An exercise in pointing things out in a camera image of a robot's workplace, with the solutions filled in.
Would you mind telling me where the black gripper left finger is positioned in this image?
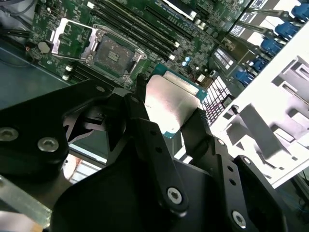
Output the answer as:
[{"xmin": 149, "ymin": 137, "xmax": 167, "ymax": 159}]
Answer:
[{"xmin": 0, "ymin": 72, "xmax": 190, "ymax": 229}]

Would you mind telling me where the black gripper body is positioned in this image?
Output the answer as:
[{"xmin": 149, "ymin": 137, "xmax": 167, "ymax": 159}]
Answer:
[{"xmin": 52, "ymin": 146, "xmax": 242, "ymax": 232}]

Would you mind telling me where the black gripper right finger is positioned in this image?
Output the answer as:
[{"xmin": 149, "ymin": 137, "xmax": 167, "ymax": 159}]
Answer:
[{"xmin": 180, "ymin": 107, "xmax": 289, "ymax": 232}]

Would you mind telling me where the silver CPU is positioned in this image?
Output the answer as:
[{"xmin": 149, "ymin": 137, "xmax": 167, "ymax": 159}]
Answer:
[{"xmin": 144, "ymin": 62, "xmax": 209, "ymax": 140}]

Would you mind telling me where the metal socket cover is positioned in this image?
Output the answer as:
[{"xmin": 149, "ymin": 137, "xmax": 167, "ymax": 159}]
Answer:
[{"xmin": 51, "ymin": 18, "xmax": 98, "ymax": 62}]

